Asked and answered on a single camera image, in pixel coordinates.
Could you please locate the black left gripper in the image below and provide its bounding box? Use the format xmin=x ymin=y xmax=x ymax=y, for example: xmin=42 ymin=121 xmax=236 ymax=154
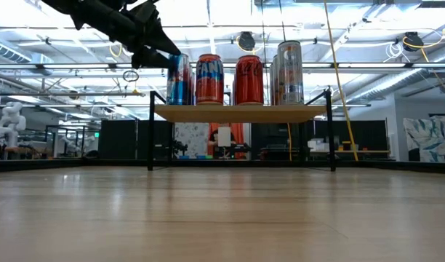
xmin=109 ymin=1 xmax=183 ymax=70

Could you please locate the red soda can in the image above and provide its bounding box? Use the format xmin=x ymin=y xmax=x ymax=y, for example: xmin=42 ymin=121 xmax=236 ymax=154
xmin=195 ymin=53 xmax=225 ymax=106

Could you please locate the red Coca-Cola can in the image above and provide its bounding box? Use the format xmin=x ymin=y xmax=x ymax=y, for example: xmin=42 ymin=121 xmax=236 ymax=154
xmin=235 ymin=54 xmax=264 ymax=106

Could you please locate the white Celsius can yellow band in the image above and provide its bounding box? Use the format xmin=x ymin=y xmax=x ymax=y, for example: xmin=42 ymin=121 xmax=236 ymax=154
xmin=271 ymin=54 xmax=278 ymax=106

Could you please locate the white black-topped drink can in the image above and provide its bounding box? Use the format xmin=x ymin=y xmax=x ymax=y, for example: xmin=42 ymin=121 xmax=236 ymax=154
xmin=276 ymin=40 xmax=305 ymax=106

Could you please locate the white speckled panel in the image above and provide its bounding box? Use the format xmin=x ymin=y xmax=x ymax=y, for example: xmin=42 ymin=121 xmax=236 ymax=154
xmin=173 ymin=122 xmax=209 ymax=158

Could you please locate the black partition panel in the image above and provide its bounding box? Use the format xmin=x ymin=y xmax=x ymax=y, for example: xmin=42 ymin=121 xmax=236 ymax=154
xmin=98 ymin=119 xmax=172 ymax=161
xmin=250 ymin=122 xmax=307 ymax=161
xmin=313 ymin=119 xmax=389 ymax=161

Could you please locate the person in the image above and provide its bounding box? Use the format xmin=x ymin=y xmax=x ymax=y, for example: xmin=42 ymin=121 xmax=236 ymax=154
xmin=207 ymin=129 xmax=238 ymax=159

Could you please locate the white sheet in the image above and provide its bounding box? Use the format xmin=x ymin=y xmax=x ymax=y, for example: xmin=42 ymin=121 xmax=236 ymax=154
xmin=217 ymin=126 xmax=232 ymax=147

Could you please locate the orange cloth panel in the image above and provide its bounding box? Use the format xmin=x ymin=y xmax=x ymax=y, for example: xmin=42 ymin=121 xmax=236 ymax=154
xmin=207 ymin=122 xmax=247 ymax=160

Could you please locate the white teal leaf-print cloth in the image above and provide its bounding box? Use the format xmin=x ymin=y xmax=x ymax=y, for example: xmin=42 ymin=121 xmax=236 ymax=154
xmin=403 ymin=114 xmax=445 ymax=163

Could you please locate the black hanging ring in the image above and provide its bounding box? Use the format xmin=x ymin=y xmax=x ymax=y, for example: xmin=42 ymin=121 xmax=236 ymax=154
xmin=122 ymin=69 xmax=140 ymax=83

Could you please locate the black ceiling cable reel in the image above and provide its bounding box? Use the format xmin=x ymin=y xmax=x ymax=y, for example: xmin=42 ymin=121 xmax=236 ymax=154
xmin=402 ymin=31 xmax=425 ymax=52
xmin=238 ymin=31 xmax=257 ymax=52

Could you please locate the grey ventilation duct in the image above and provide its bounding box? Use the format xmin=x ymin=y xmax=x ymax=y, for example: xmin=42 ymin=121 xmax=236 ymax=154
xmin=0 ymin=36 xmax=56 ymax=66

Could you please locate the black aluminium table frame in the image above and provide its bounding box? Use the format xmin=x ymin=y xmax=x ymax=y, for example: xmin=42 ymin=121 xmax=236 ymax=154
xmin=0 ymin=156 xmax=445 ymax=174

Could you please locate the yellow cable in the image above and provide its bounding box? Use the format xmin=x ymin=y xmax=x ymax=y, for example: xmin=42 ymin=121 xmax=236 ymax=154
xmin=323 ymin=0 xmax=360 ymax=162

